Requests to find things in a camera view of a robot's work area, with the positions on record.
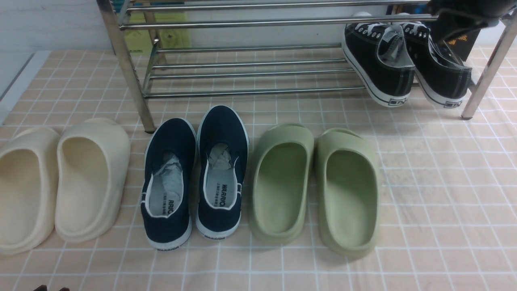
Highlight green slipper right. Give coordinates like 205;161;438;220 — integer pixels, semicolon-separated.
315;128;380;258

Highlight green slipper left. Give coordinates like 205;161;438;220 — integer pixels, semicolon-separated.
249;123;315;245

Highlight green slipper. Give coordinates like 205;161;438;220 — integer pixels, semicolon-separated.
249;123;315;245
315;128;380;258

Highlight navy canvas shoe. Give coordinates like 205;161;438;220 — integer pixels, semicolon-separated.
140;118;197;251
195;105;249;240

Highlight black sneaker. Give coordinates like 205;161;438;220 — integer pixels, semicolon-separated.
342;22;416;108
394;21;472;109

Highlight yellow-green book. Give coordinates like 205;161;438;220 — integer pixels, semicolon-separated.
124;13;191;55

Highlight cream slipper far left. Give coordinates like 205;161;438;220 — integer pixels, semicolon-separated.
0;127;60;255

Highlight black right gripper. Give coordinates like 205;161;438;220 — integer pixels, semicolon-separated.
427;0;516;42

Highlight navy canvas shoe right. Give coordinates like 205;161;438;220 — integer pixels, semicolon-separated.
195;105;249;240

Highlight cream slipper right one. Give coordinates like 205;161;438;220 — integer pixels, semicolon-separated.
55;118;130;243

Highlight navy canvas shoe left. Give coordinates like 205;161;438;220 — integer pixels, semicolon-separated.
140;118;197;251

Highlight black image processing book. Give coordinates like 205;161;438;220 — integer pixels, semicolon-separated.
386;3;482;62

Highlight steel shoe rack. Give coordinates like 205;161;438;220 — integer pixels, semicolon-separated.
97;0;516;134

